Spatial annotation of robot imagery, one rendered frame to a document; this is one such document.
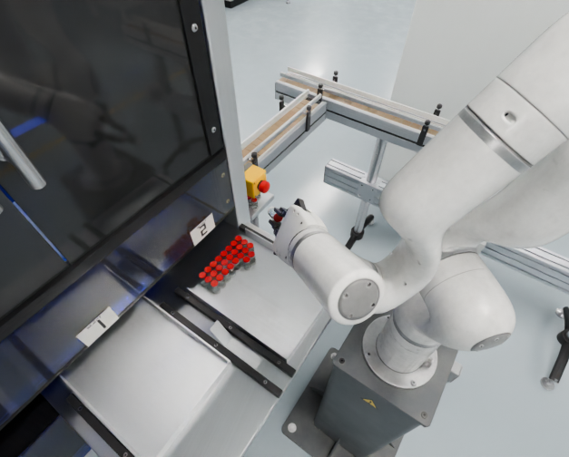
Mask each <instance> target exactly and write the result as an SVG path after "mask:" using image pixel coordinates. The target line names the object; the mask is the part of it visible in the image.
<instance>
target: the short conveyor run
mask: <svg viewBox="0 0 569 457"><path fill-rule="evenodd" d="M308 94H309V89H307V90H306V91H305V92H304V93H302V94H301V95H300V96H299V97H297V98H296V99H295V100H294V101H292V102H291V103H290V104H288V105H286V104H284V96H283V95H280V96H279V99H280V111H279V112H278V113H277V114H276V115H274V116H273V117H272V118H271V119H270V120H268V121H267V122H266V123H264V124H263V125H262V126H261V127H259V128H258V129H257V130H256V131H255V132H254V133H252V134H251V135H250V136H249V137H248V138H246V139H245V140H244V141H242V142H241V149H242V158H243V165H244V166H245V165H246V164H247V163H248V162H250V163H252V164H253V165H255V166H257V167H260V168H262V169H264V170H265V171H266V175H267V174H268V173H270V172H271V171H272V170H273V169H274V168H275V167H276V166H277V165H278V164H279V163H280V162H281V161H282V160H283V159H285V158H286V157H287V156H288V155H289V154H290V153H291V152H292V151H293V150H294V149H295V148H296V147H297V146H298V145H300V144H301V143H302V142H303V141H304V140H305V139H306V138H307V137H308V136H309V135H310V134H311V133H312V132H313V131H315V130H316V129H317V128H318V127H319V126H320V124H321V123H323V122H324V121H325V120H326V112H327V103H326V102H320V101H319V99H320V98H321V95H322V94H321V93H320V94H319V95H317V96H316V97H315V98H314V99H312V98H309V97H308ZM284 107H285V108H284Z"/></svg>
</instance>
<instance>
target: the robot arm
mask: <svg viewBox="0 0 569 457"><path fill-rule="evenodd" d="M507 184H508V185H507ZM506 185H507V186H506ZM505 186H506V187H505ZM504 187H505V188H504ZM499 190H501V191H499ZM498 191H499V192H498ZM497 192H498V193H497ZM496 193H497V194H496ZM494 194H495V196H493V195H494ZM492 196H493V197H492ZM490 197H492V198H490ZM489 198H490V199H489ZM379 209H380V211H381V213H382V215H383V217H384V218H385V220H386V221H387V222H388V224H389V225H390V226H391V227H392V228H393V229H394V230H395V231H396V232H397V233H398V234H399V236H400V237H401V240H400V241H399V243H398V245H397V246H396V247H395V248H394V249H393V250H392V251H391V252H390V253H389V254H388V255H387V256H386V257H385V258H384V259H382V260H381V261H379V262H377V263H373V262H370V261H368V260H366V259H364V258H362V257H360V256H358V255H357V254H355V253H353V252H352V251H350V250H349V249H348V248H346V247H345V246H344V245H343V244H341V243H340V242H339V241H338V240H337V239H335V238H334V237H333V236H331V235H330V234H329V232H328V229H327V228H326V226H325V224H324V223H323V221H322V220H321V219H320V218H319V217H318V216H317V215H316V214H315V213H314V212H313V211H312V210H310V209H306V206H305V203H304V200H303V199H299V198H297V199H296V201H295V202H294V204H293V205H291V206H290V207H289V208H288V209H285V208H283V207H280V208H279V209H278V208H274V211H275V212H276V213H277V214H278V215H279V216H281V217H283V218H284V220H283V221H282V223H281V222H276V221H275V220H272V219H270V220H269V223H270V224H271V226H272V228H273V229H274V231H273V234H274V235H275V236H276V237H275V240H274V243H273V250H274V252H273V254H274V255H276V256H278V257H279V258H280V259H281V260H282V261H283V262H285V263H286V264H287V265H289V266H290V267H292V268H293V269H294V270H295V271H296V273H297V274H298V275H299V277H300V278H301V279H302V281H303V282H304V283H305V284H306V286H307V287H308V288H309V290H310V291H311V292H312V294H313V295H314V296H315V298H316V299H317V300H318V301H319V302H320V303H321V305H322V306H323V307H324V309H325V310H326V311H327V312H328V314H329V315H330V317H331V318H332V319H333V320H334V321H336V322H338V323H340V324H342V325H355V324H358V323H361V322H363V321H365V320H366V319H368V318H369V317H371V316H372V315H373V314H381V313H385V312H387V311H389V310H391V309H393V308H394V309H393V311H392V313H391V315H388V316H382V317H379V318H377V319H376V320H374V321H373V322H372V323H371V324H370V325H369V326H368V328H367V329H366V332H365V334H364V336H363V340H362V350H363V355H364V358H365V360H366V362H367V364H368V367H369V368H370V370H371V371H372V372H373V374H374V375H375V376H376V377H377V378H379V379H380V380H381V381H383V382H384V383H386V384H389V385H391V386H394V387H396V388H400V389H413V388H418V387H419V386H421V385H423V384H425V383H426V382H428V381H429V380H430V378H431V377H432V376H433V374H434V373H435V371H436V369H437V349H438V348H439V347H440V346H441V345H444V346H447V347H449V348H453V349H456V350H460V351H476V352H477V351H481V350H487V349H489V348H492V347H496V346H498V345H502V344H503V343H504V342H505V341H506V340H507V339H508V338H509V337H510V335H511V334H512V333H513V331H514V329H515V311H514V308H513V306H512V304H511V302H510V300H509V298H508V296H507V295H506V293H505V291H504V290H503V289H502V287H501V286H500V284H499V283H498V282H497V280H496V279H495V277H494V276H493V274H492V273H491V271H490V270H489V269H488V267H487V266H486V264H485V262H484V261H483V260H482V258H481V257H480V256H479V255H478V254H477V252H476V247H477V246H478V245H479V244H480V243H481V242H484V241H485V242H490V243H494V244H497V245H499V246H503V247H508V248H537V247H541V246H544V245H546V244H549V243H551V242H554V241H556V240H558V239H559V238H561V237H563V236H565V235H566V234H568V233H569V12H568V13H566V14H565V15H563V16H562V17H561V18H559V19H558V20H557V21H556V22H554V23H553V24H552V25H551V26H549V27H548V28H547V29H546V30H545V31H544V32H543V33H542V34H540V35H539V36H538V37H537V38H536V39H535V40H534V41H533V42H532V43H531V44H530V45H529V46H528V47H526V48H525V49H524V50H523V51H522V52H521V53H520V54H519V55H518V56H517V57H516V58H515V59H514V60H513V61H512V62H511V63H510V64H509V65H507V67H506V68H505V69H504V70H503V71H502V72H501V73H500V74H498V75H497V77H496V78H495V79H494V80H493V81H492V82H491V83H490V84H488V85H487V86H486V87H485V88H484V89H483V90H482V91H481V92H480V93H479V94H478V95H477V96H476V97H475V98H474V99H473V100H472V101H471V102H470V103H469V104H468V105H467V106H466V107H464V108H463V109H462V110H461V111H460V112H459V113H458V114H457V115H456V116H455V117H454V118H453V119H452V120H451V121H450V122H449V123H448V124H447V125H446V126H445V127H444V128H443V129H442V130H441V131H440V132H439V133H438V134H437V135H436V136H435V137H434V138H433V139H432V140H431V141H429V142H428V143H427V144H426V145H425V146H424V147H423V148H422V149H421V150H420V151H419V152H418V153H417V154H416V155H415V156H414V157H413V158H412V159H411V160H410V161H409V162H408V163H407V164H406V165H405V166H404V167H403V168H402V169H401V170H400V171H399V172H397V173H396V175H395V176H394V177H393V178H392V179H391V180H390V181H389V182H388V184H387V185H386V186H385V188H384V189H383V190H382V192H381V194H380V197H379Z"/></svg>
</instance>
